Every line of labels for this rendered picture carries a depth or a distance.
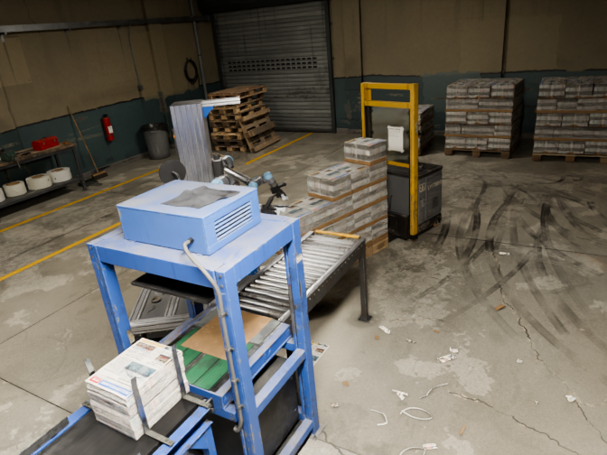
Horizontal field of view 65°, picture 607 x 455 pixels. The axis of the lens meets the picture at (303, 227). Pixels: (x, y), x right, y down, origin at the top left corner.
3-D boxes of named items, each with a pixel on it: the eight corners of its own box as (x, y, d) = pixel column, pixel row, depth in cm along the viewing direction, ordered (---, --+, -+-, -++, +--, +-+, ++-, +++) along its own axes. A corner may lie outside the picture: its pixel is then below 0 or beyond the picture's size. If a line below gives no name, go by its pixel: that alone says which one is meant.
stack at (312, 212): (275, 283, 515) (266, 211, 483) (349, 246, 585) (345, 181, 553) (300, 295, 488) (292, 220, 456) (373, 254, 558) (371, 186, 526)
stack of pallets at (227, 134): (241, 138, 1224) (234, 86, 1174) (274, 139, 1184) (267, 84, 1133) (210, 152, 1116) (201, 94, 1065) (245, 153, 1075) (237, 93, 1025)
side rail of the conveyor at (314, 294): (360, 250, 418) (359, 237, 413) (366, 251, 415) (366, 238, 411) (279, 335, 313) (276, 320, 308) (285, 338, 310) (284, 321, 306)
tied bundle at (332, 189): (307, 196, 516) (305, 175, 507) (326, 188, 535) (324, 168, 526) (333, 202, 491) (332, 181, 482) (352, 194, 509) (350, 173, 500)
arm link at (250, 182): (211, 159, 442) (256, 182, 435) (217, 156, 452) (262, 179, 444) (209, 170, 448) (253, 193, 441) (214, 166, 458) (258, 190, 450)
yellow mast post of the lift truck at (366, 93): (365, 221, 626) (359, 83, 558) (369, 219, 632) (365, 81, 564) (370, 223, 620) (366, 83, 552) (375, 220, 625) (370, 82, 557)
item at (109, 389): (152, 375, 269) (141, 336, 259) (191, 390, 255) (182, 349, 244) (96, 422, 239) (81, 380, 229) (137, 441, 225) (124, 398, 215)
